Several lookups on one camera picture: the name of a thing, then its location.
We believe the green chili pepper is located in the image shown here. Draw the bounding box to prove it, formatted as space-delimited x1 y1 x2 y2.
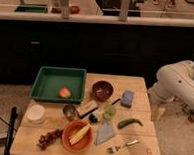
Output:
117 118 143 130

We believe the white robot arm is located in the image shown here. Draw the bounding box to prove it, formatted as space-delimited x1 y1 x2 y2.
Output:
147 60 194 121

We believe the green paper cup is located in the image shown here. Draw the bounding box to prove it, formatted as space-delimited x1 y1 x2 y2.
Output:
103 105 116 120

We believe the small metal cup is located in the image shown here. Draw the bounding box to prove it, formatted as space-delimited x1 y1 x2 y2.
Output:
62 104 76 120

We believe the blue sponge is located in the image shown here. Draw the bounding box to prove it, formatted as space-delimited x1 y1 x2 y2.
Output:
121 90 134 108

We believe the grey blue cloth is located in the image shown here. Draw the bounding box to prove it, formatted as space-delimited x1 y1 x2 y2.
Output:
95 121 115 145

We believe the silver fork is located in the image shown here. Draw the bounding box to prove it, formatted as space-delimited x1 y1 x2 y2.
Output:
106 139 140 154

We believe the dark red bowl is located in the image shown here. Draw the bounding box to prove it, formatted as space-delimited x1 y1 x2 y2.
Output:
91 80 114 102

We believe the black white brush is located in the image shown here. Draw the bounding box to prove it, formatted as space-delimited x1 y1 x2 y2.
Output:
89 99 119 123

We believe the wooden block eraser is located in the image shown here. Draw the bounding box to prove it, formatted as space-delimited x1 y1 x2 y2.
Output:
76 101 98 118

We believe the yellow corn cob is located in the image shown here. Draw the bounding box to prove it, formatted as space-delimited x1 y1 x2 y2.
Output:
70 124 91 145

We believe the orange plate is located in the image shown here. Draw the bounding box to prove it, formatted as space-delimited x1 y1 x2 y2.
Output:
62 120 93 153

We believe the red yellow apple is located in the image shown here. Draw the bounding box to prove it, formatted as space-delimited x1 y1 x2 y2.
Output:
58 87 71 99

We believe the green plastic tray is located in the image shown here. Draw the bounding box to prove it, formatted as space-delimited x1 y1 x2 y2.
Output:
29 66 87 104

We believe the bunch of dark grapes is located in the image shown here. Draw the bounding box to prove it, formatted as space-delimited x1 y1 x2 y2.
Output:
38 129 63 150

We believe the black stand pole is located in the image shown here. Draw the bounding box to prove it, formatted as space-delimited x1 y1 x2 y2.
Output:
4 107 18 155

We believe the distant green tray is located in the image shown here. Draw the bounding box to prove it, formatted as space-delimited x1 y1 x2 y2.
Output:
15 4 48 13

